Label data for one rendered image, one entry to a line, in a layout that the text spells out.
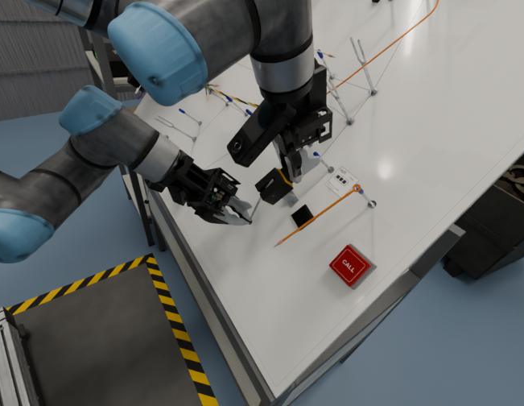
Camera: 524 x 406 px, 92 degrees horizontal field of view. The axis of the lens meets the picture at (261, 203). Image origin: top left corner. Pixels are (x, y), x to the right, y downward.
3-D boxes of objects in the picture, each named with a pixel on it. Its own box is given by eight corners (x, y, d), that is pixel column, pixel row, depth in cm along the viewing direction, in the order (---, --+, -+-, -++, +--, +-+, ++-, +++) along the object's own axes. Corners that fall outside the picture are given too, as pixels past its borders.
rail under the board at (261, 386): (266, 411, 51) (270, 403, 47) (124, 144, 120) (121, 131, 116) (287, 393, 54) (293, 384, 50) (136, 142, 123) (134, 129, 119)
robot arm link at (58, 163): (14, 192, 38) (39, 151, 33) (63, 155, 47) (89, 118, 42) (66, 222, 42) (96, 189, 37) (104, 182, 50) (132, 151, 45)
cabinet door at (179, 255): (187, 283, 114) (178, 220, 88) (150, 209, 145) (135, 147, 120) (191, 280, 114) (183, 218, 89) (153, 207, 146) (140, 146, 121)
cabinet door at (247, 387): (252, 417, 81) (267, 380, 55) (186, 283, 113) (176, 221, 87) (258, 412, 82) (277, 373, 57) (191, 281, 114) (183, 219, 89)
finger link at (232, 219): (257, 237, 52) (223, 216, 47) (240, 234, 57) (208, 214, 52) (262, 223, 53) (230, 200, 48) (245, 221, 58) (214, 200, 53)
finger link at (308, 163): (326, 180, 48) (322, 143, 41) (298, 195, 48) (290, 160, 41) (318, 171, 50) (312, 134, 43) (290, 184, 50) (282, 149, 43)
